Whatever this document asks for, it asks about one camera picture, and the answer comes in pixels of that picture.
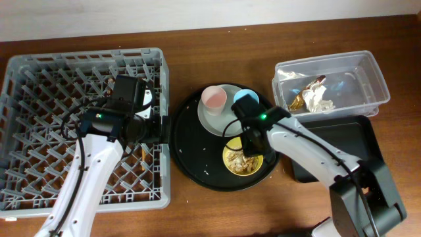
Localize food scraps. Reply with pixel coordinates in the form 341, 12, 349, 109
226, 151, 259, 174

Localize yellow bowl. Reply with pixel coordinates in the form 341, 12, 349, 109
222, 137, 264, 176

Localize grey round plate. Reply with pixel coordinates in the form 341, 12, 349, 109
197, 84, 241, 136

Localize blue plastic cup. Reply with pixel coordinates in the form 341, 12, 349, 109
233, 89, 260, 103

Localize gold foil wrapper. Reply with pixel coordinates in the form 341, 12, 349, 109
287, 75, 326, 111

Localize pink plastic cup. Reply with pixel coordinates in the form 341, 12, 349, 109
201, 86, 228, 116

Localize white napkin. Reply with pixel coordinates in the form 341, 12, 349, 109
302, 82, 335, 113

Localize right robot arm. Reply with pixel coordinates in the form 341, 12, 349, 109
232, 95, 407, 237

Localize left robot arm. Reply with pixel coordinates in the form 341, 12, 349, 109
37, 107, 170, 236

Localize grey plastic dishwasher rack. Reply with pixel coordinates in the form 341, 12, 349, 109
1, 48, 170, 219

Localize round black tray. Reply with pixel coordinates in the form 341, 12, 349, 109
168, 87, 282, 192

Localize black rectangular tray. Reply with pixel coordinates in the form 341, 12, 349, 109
290, 115, 385, 184

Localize clear plastic bin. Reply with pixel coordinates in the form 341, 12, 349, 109
272, 51, 391, 122

